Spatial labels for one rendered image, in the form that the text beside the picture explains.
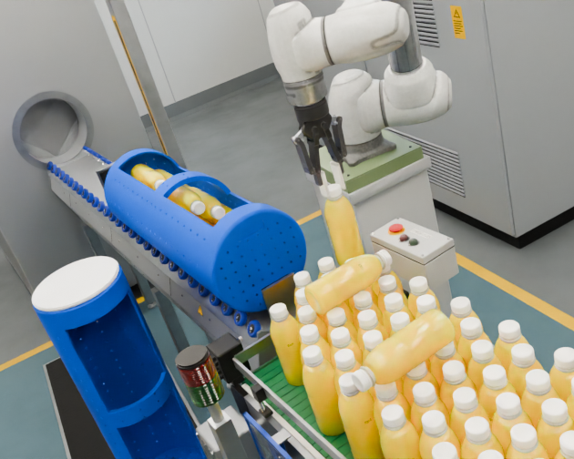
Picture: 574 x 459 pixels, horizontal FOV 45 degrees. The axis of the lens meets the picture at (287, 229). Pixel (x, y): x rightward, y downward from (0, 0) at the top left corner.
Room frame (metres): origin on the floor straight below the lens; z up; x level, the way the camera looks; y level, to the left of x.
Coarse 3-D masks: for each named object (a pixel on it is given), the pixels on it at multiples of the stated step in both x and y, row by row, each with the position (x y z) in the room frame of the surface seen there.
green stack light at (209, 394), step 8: (216, 376) 1.02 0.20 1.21; (184, 384) 1.03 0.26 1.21; (208, 384) 1.01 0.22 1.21; (216, 384) 1.02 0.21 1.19; (192, 392) 1.01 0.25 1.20; (200, 392) 1.00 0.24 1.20; (208, 392) 1.00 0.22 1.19; (216, 392) 1.01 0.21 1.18; (224, 392) 1.03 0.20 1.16; (192, 400) 1.02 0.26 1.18; (200, 400) 1.01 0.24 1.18; (208, 400) 1.00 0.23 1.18; (216, 400) 1.01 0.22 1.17
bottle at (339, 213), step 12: (336, 204) 1.47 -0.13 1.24; (348, 204) 1.48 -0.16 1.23; (324, 216) 1.49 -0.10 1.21; (336, 216) 1.46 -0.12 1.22; (348, 216) 1.46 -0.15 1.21; (336, 228) 1.46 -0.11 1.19; (348, 228) 1.46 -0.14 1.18; (336, 240) 1.47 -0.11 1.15; (348, 240) 1.46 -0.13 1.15; (360, 240) 1.47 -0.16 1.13; (336, 252) 1.48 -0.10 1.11; (348, 252) 1.46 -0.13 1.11; (360, 252) 1.46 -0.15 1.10
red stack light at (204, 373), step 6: (210, 360) 1.03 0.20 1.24; (204, 366) 1.01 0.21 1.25; (210, 366) 1.02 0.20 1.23; (180, 372) 1.02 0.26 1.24; (186, 372) 1.01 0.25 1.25; (192, 372) 1.00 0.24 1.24; (198, 372) 1.00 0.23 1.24; (204, 372) 1.01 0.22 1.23; (210, 372) 1.02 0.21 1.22; (186, 378) 1.01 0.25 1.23; (192, 378) 1.00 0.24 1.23; (198, 378) 1.00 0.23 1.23; (204, 378) 1.01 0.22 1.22; (210, 378) 1.01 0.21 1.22; (186, 384) 1.02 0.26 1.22; (192, 384) 1.01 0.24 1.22; (198, 384) 1.00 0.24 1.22
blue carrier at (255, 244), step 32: (128, 160) 2.36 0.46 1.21; (160, 160) 2.40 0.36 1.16; (128, 192) 2.11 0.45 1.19; (160, 192) 1.94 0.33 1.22; (224, 192) 2.01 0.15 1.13; (128, 224) 2.13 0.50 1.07; (160, 224) 1.84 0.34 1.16; (192, 224) 1.69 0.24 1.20; (224, 224) 1.59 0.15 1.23; (256, 224) 1.59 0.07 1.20; (288, 224) 1.62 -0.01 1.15; (192, 256) 1.63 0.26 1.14; (224, 256) 1.54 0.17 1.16; (256, 256) 1.58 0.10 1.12; (288, 256) 1.61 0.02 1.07; (224, 288) 1.53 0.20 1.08; (256, 288) 1.56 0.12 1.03
